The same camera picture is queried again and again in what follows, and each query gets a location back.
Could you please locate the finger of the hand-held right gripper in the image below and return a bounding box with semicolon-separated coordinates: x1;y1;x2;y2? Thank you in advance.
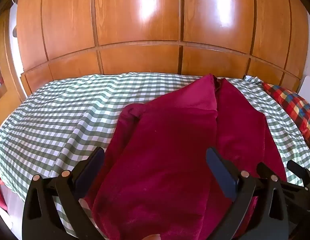
286;160;310;183

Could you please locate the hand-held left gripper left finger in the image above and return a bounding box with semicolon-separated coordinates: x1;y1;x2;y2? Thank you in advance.
22;147;106;240

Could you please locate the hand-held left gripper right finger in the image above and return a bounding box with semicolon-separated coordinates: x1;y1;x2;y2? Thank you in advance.
206;147;290;240

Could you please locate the dark red garment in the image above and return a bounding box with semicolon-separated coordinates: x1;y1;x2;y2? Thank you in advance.
84;74;288;240

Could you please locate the red plaid pillow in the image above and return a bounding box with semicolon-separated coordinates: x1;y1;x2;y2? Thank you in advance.
261;82;310;152

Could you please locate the green white checkered bedsheet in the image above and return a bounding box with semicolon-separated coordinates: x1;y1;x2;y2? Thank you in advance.
0;72;310;233

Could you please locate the white panel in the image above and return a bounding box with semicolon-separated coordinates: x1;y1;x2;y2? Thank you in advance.
298;75;310;101

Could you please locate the wooden wardrobe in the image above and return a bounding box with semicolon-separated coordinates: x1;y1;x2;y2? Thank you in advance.
16;0;309;98

